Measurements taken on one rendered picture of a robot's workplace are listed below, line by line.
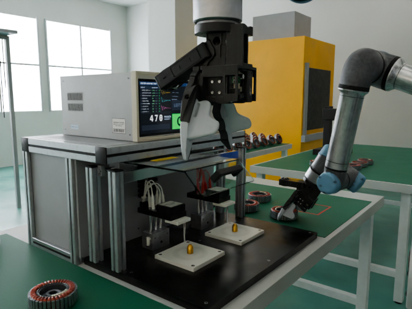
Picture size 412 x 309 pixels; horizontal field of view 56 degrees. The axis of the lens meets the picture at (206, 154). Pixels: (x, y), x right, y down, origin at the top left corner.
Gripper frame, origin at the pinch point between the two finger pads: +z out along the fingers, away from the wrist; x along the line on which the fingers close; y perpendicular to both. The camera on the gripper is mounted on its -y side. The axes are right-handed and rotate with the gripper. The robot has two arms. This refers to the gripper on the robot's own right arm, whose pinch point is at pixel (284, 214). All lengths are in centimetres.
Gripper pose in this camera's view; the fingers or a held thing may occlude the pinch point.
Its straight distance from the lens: 165.5
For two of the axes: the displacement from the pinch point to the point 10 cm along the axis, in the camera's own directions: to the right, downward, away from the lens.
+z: -4.0, 8.1, 4.3
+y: 6.8, 5.7, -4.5
